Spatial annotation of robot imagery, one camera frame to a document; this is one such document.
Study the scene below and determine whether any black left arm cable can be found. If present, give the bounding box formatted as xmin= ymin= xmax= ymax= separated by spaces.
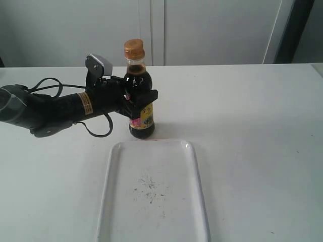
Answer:
xmin=26 ymin=77 xmax=113 ymax=139

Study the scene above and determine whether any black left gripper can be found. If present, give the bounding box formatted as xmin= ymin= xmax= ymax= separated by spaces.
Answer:
xmin=85 ymin=74 xmax=158 ymax=119

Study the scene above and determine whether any dark soy sauce bottle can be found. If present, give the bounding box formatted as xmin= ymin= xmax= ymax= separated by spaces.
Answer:
xmin=124 ymin=39 xmax=155 ymax=139

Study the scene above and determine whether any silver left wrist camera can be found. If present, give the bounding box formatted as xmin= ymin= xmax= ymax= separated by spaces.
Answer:
xmin=85 ymin=54 xmax=113 ymax=78

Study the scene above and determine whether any dark vertical post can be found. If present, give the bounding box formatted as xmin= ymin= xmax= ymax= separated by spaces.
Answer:
xmin=274 ymin=0 xmax=315 ymax=64

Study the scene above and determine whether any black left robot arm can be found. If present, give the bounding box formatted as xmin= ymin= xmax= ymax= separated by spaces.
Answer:
xmin=1 ymin=76 xmax=158 ymax=138

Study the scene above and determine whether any white rectangular plastic tray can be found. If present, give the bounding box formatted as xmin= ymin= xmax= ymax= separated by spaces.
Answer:
xmin=96 ymin=139 xmax=210 ymax=241

